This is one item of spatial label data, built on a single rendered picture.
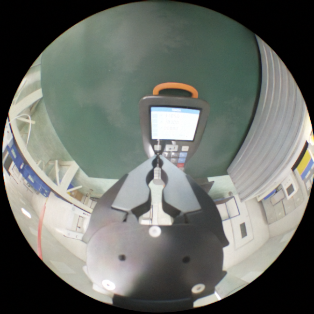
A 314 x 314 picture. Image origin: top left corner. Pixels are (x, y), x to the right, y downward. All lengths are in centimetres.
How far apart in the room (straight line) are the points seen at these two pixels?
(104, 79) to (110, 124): 7
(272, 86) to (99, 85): 26
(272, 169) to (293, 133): 7
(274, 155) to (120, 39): 27
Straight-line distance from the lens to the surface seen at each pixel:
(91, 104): 17
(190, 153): 15
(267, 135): 19
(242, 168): 23
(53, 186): 172
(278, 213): 469
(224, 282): 36
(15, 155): 244
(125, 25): 17
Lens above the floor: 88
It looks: 46 degrees down
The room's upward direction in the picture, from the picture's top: 179 degrees counter-clockwise
